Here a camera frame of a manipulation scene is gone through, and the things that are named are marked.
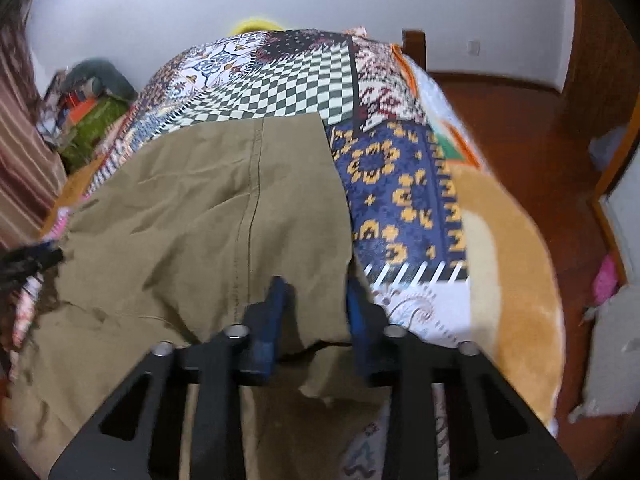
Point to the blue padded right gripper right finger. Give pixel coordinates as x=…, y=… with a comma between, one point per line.
x=367, y=322

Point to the striped maroon curtain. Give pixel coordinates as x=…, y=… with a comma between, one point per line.
x=32, y=175

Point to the white cabinet with wood frame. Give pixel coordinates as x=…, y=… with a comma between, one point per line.
x=616, y=196

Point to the pink slipper on floor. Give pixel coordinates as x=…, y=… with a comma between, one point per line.
x=605, y=283

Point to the dark wooden bedpost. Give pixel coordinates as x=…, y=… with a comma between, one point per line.
x=414, y=46

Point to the patchwork patterned bedspread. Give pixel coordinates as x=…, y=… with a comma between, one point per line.
x=406, y=221

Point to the yellow round object behind bed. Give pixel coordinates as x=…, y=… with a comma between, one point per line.
x=255, y=25

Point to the olive khaki pants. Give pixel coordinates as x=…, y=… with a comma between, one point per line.
x=174, y=247

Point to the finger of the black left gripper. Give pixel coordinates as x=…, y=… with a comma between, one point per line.
x=21, y=263

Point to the clutter pile with green bag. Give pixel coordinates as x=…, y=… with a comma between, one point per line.
x=80, y=104

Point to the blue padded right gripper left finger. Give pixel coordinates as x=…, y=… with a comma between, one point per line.
x=264, y=322

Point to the orange yellow fleece blanket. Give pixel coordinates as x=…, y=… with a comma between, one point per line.
x=516, y=308

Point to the white wall socket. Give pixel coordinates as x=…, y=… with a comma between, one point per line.
x=474, y=48

